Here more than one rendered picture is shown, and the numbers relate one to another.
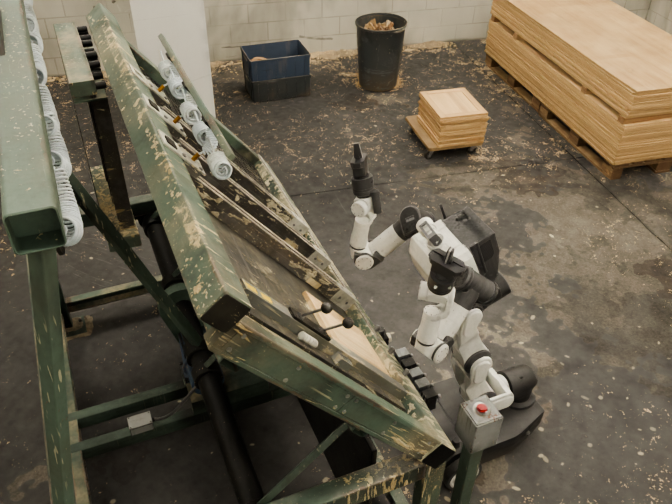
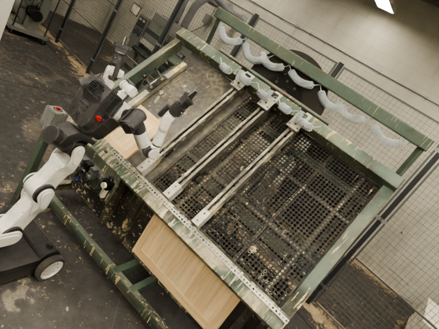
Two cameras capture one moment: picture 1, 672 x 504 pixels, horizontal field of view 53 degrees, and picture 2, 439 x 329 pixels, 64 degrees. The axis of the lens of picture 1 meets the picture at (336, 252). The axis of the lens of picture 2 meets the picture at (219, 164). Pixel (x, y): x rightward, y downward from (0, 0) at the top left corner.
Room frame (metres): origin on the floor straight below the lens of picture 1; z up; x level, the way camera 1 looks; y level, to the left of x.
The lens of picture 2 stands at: (4.15, -1.35, 2.03)
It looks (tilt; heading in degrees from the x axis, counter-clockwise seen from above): 18 degrees down; 135
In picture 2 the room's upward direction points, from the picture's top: 33 degrees clockwise
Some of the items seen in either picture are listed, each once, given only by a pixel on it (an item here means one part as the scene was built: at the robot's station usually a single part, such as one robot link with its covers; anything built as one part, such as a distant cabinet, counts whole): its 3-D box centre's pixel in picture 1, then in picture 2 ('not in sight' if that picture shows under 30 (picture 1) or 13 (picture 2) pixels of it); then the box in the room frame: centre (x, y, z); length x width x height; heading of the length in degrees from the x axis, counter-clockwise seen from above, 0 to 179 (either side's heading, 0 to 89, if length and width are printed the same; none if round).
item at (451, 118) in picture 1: (444, 121); not in sight; (5.30, -0.92, 0.20); 0.61 x 0.53 x 0.40; 16
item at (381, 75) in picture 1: (379, 53); not in sight; (6.50, -0.39, 0.33); 0.52 x 0.51 x 0.65; 16
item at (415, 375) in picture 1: (405, 374); (86, 170); (1.97, -0.32, 0.69); 0.50 x 0.14 x 0.24; 24
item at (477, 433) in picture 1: (478, 424); (53, 119); (1.60, -0.56, 0.84); 0.12 x 0.12 x 0.18; 24
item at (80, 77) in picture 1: (97, 136); (321, 200); (2.81, 1.14, 1.38); 0.70 x 0.15 x 0.85; 24
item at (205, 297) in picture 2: not in sight; (187, 265); (2.72, 0.36, 0.53); 0.90 x 0.02 x 0.55; 24
